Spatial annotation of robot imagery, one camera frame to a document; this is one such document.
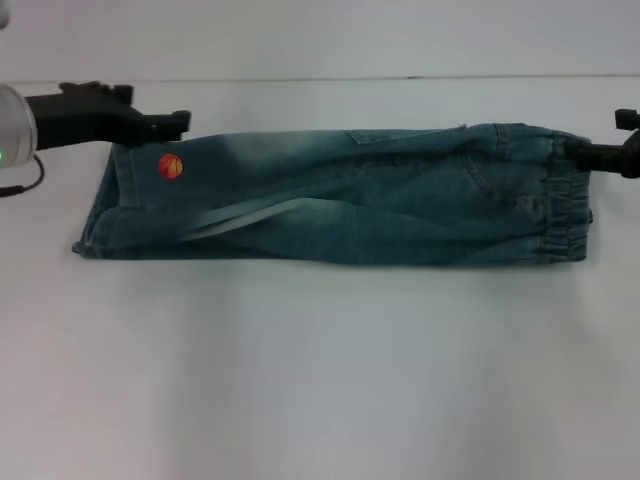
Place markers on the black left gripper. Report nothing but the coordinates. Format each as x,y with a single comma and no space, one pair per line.
75,122

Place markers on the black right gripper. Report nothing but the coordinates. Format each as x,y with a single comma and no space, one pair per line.
631,150

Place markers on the blue denim shorts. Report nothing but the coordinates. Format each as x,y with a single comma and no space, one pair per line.
350,200

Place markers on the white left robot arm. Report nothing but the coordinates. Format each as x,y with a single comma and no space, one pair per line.
14,127

